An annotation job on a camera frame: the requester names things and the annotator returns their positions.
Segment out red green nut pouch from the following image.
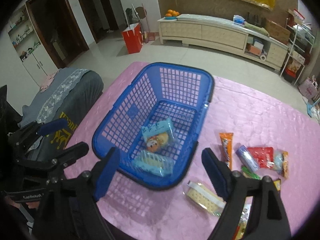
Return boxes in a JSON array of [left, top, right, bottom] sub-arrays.
[[233, 204, 251, 240]]

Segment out orange yellow snack pouch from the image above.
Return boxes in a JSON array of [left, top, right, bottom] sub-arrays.
[[273, 150, 289, 179]]

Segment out red snack pouch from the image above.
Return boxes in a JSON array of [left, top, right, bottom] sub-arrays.
[[248, 147, 274, 169]]

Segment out purple Doublemint gum pack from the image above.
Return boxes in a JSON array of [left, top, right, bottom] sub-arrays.
[[236, 145, 259, 173]]

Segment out wafer cracker clear pack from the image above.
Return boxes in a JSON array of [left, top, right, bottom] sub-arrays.
[[184, 181, 226, 217]]

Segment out blue striped clear snack bag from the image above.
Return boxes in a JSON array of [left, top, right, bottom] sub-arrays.
[[132, 150, 175, 177]]

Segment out blue cartoon bun packet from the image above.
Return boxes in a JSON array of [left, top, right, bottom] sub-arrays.
[[141, 118, 176, 153]]

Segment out orange Alpenliebe candy stick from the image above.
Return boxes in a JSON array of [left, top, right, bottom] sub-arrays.
[[219, 133, 233, 170]]

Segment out purple yellow chips bag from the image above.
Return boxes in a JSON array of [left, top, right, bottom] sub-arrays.
[[273, 178, 281, 192]]

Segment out cracker pack green ends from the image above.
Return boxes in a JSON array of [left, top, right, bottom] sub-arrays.
[[241, 166, 261, 180]]

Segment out person's left hand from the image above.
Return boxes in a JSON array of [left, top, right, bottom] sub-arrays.
[[4, 196, 40, 209]]

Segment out grey sofa with lace cover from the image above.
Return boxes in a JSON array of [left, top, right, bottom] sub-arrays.
[[18, 68, 104, 161]]

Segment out pink quilted tablecloth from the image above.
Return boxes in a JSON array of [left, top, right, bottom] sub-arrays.
[[63, 61, 318, 240]]

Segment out blue plastic basket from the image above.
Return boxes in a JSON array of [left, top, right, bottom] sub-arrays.
[[92, 62, 214, 191]]

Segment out red paper bag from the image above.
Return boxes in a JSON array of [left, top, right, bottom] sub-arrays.
[[122, 23, 143, 54]]

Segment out pink shopping bag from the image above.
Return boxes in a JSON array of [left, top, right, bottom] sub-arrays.
[[298, 75, 319, 100]]

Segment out broom and dustpan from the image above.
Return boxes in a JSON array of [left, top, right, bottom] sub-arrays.
[[131, 4, 156, 43]]

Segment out plate of oranges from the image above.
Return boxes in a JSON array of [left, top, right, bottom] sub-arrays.
[[164, 9, 180, 20]]

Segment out brown cardboard box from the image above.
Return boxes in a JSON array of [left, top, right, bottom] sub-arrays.
[[265, 19, 291, 44]]

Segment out green folded cloth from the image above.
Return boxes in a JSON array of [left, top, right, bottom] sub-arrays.
[[244, 22, 270, 37]]

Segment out cream TV cabinet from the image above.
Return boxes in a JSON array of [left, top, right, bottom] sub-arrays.
[[158, 14, 288, 71]]

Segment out blue tissue pack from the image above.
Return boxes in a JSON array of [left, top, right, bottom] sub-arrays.
[[233, 15, 246, 25]]

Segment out white wall cupboard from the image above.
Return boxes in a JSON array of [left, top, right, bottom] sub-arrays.
[[7, 5, 57, 86]]

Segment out white wire shelf rack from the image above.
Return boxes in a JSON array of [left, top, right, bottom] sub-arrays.
[[280, 9, 315, 86]]

